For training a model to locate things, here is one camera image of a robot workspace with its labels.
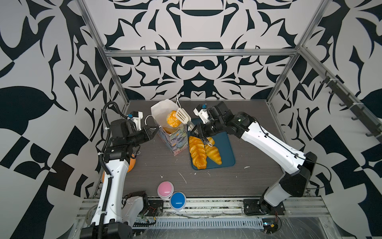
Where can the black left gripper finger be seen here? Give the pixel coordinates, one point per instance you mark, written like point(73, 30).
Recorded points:
point(150, 134)
point(153, 127)

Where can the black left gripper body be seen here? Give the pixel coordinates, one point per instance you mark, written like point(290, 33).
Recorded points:
point(138, 136)

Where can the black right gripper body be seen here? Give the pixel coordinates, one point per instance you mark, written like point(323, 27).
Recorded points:
point(211, 128)

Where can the ring-shaped bread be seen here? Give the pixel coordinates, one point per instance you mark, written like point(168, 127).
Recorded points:
point(168, 130)

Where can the knotted round bun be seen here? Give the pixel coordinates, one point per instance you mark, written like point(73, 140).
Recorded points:
point(172, 120)

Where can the floral white paper bag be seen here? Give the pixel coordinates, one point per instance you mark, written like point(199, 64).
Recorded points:
point(178, 140)

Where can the large striped croissant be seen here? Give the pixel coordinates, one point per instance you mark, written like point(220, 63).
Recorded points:
point(213, 153)

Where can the small striped croissant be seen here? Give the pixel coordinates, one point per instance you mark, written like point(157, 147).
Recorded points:
point(211, 141)

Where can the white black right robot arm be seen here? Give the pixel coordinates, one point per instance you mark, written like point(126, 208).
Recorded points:
point(297, 166)

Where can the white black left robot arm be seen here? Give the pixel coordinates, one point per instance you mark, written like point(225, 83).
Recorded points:
point(116, 214)

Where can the long braided bread loaf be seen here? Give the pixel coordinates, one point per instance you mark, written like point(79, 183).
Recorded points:
point(198, 152)

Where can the orange plush toy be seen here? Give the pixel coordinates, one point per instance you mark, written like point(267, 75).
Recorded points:
point(131, 166)

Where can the teal rectangular tray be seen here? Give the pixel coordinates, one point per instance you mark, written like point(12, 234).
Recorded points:
point(222, 142)

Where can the pink round button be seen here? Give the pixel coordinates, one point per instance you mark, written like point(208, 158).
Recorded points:
point(165, 190)

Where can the blue round button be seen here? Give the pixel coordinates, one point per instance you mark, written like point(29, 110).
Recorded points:
point(178, 201)

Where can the green circuit board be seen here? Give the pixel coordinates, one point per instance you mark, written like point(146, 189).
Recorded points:
point(270, 227)

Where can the black hook rack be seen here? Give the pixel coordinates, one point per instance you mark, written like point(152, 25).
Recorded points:
point(352, 103)

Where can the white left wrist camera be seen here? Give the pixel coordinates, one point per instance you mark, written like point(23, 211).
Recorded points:
point(136, 117)

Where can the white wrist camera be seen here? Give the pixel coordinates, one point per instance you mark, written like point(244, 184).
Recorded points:
point(136, 117)
point(201, 111)

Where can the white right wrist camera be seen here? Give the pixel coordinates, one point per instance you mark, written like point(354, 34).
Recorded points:
point(201, 111)

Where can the white slotted cable duct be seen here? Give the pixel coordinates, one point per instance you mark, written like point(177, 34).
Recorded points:
point(204, 223)

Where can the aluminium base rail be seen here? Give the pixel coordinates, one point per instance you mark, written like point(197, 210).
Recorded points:
point(234, 206)

